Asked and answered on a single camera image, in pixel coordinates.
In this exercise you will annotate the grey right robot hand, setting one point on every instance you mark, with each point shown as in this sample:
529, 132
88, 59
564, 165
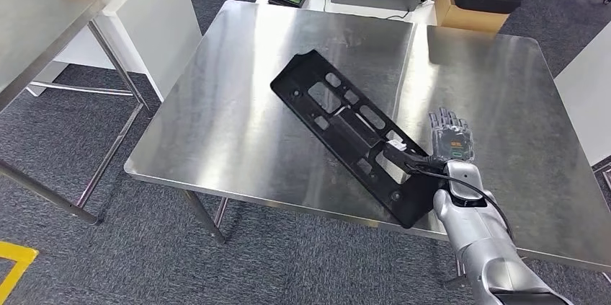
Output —
451, 138

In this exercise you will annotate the long black plastic car part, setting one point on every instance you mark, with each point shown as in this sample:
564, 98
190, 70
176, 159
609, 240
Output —
305, 66

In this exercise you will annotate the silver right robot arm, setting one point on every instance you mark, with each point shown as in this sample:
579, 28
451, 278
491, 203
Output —
477, 245

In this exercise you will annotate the stainless steel workbench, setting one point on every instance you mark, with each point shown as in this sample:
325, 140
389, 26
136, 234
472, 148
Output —
238, 126

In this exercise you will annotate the closed cardboard box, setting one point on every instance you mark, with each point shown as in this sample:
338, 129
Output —
472, 21

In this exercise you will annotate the stainless steel table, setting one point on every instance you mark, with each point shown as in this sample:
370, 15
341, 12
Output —
38, 30

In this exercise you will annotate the yellow floor tape square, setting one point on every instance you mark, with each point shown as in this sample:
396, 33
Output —
19, 257

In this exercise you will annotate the black camera bracket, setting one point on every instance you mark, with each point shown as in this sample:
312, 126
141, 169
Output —
406, 159

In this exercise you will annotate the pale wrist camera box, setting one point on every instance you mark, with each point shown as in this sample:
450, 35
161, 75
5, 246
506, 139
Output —
396, 145

